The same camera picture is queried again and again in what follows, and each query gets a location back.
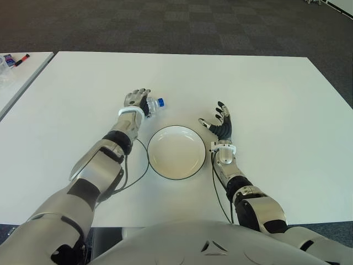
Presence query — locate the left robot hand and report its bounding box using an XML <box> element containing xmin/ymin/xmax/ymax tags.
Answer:
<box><xmin>123</xmin><ymin>88</ymin><xmax>152</xmax><ymax>118</ymax></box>

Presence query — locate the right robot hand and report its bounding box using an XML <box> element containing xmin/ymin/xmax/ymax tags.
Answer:
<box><xmin>198</xmin><ymin>100</ymin><xmax>233</xmax><ymax>142</ymax></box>

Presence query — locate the clear water bottle blue cap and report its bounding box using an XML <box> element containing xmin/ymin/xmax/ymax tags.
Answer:
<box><xmin>146</xmin><ymin>97</ymin><xmax>166</xmax><ymax>119</ymax></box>

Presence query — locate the white plate black rim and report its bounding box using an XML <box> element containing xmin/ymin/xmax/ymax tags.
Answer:
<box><xmin>147</xmin><ymin>125</ymin><xmax>206</xmax><ymax>181</ymax></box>

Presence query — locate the grey robot torso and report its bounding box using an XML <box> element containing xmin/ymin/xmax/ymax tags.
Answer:
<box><xmin>90</xmin><ymin>219</ymin><xmax>329</xmax><ymax>265</ymax></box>

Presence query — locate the red black marker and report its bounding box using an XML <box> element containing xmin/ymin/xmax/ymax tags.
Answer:
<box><xmin>14</xmin><ymin>54</ymin><xmax>30</xmax><ymax>67</ymax></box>

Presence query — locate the clear plastic bag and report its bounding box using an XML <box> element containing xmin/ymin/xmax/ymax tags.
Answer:
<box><xmin>0</xmin><ymin>56</ymin><xmax>13</xmax><ymax>89</ymax></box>

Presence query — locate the white board edge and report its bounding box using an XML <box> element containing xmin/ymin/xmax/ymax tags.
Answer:
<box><xmin>328</xmin><ymin>0</ymin><xmax>353</xmax><ymax>14</ymax></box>

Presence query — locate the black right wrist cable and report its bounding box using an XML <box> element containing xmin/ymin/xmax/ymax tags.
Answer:
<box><xmin>211</xmin><ymin>150</ymin><xmax>235</xmax><ymax>224</ymax></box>

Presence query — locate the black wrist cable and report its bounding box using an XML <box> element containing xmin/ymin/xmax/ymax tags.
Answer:
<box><xmin>96</xmin><ymin>137</ymin><xmax>151</xmax><ymax>204</ymax></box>
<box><xmin>211</xmin><ymin>150</ymin><xmax>235</xmax><ymax>224</ymax></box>

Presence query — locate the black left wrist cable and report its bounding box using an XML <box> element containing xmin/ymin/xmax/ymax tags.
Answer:
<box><xmin>96</xmin><ymin>137</ymin><xmax>151</xmax><ymax>204</ymax></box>

